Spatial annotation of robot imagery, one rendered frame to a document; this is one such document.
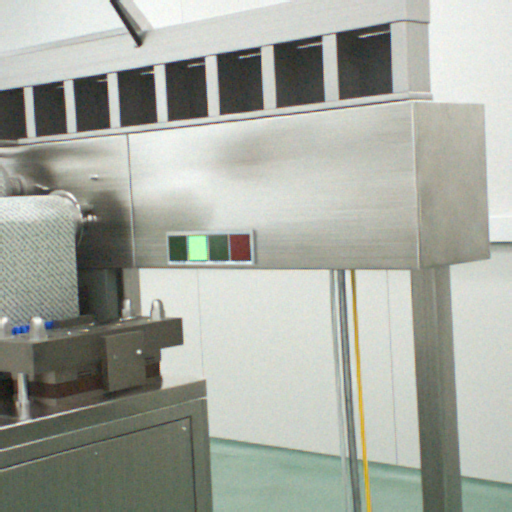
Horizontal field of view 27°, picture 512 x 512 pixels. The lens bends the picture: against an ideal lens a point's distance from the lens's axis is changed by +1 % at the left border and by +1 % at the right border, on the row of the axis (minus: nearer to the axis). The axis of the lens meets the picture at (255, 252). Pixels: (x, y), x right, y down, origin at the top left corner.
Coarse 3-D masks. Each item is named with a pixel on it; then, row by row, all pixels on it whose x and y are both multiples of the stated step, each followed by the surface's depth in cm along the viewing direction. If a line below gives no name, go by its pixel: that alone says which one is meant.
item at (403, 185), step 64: (192, 128) 224; (256, 128) 213; (320, 128) 202; (384, 128) 193; (448, 128) 197; (128, 192) 239; (192, 192) 226; (256, 192) 214; (320, 192) 203; (384, 192) 194; (448, 192) 197; (128, 256) 240; (256, 256) 215; (320, 256) 204; (384, 256) 195; (448, 256) 197
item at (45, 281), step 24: (0, 264) 224; (24, 264) 228; (48, 264) 233; (72, 264) 238; (0, 288) 224; (24, 288) 228; (48, 288) 233; (72, 288) 238; (0, 312) 224; (24, 312) 228; (48, 312) 233; (72, 312) 238
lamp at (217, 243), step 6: (210, 240) 222; (216, 240) 221; (222, 240) 220; (210, 246) 222; (216, 246) 221; (222, 246) 220; (210, 252) 222; (216, 252) 221; (222, 252) 220; (210, 258) 223; (216, 258) 222; (222, 258) 220
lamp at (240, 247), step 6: (234, 240) 218; (240, 240) 217; (246, 240) 216; (234, 246) 218; (240, 246) 217; (246, 246) 216; (234, 252) 218; (240, 252) 217; (246, 252) 216; (234, 258) 218; (240, 258) 217; (246, 258) 216
